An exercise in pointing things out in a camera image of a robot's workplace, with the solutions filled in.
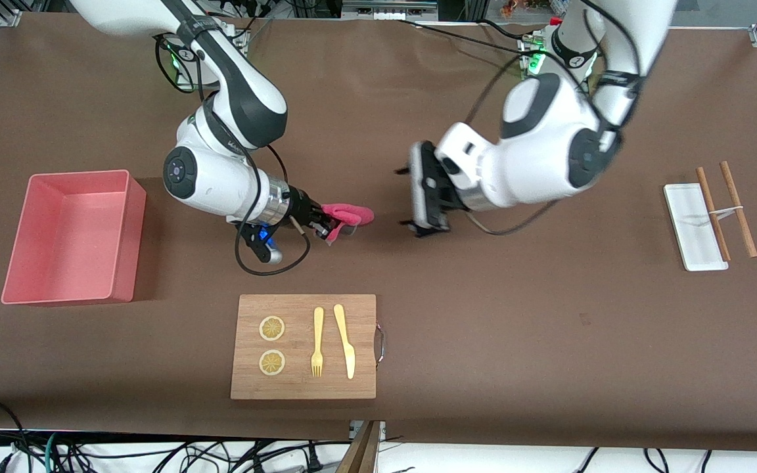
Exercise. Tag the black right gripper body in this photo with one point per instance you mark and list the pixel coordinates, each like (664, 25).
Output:
(302, 204)

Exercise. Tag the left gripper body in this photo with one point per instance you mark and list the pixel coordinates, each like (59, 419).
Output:
(447, 194)

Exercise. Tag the red pink cloth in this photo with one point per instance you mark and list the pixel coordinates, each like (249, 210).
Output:
(352, 212)

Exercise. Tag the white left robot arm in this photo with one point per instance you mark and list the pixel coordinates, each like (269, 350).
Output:
(549, 144)

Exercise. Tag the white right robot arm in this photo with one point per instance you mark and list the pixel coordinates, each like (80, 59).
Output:
(207, 177)

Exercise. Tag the yellow plastic fork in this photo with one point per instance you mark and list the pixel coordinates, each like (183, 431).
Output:
(318, 328)

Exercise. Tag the lemon slice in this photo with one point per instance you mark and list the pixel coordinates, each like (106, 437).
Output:
(272, 328)
(272, 362)

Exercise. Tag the yellow plastic knife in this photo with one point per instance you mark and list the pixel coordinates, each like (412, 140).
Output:
(347, 348)

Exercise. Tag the wooden cutting board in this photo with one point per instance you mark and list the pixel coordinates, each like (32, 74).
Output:
(303, 387)

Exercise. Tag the brown wooden plank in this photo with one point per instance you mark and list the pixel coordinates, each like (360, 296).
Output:
(360, 453)

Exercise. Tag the pink plastic bin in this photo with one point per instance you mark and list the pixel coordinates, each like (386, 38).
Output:
(69, 249)

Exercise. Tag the white rectangular tray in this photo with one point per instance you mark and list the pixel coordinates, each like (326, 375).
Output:
(690, 243)

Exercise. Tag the white elastic band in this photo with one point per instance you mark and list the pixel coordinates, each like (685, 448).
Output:
(727, 211)

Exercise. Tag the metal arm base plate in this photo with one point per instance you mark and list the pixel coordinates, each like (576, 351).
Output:
(528, 49)
(239, 38)

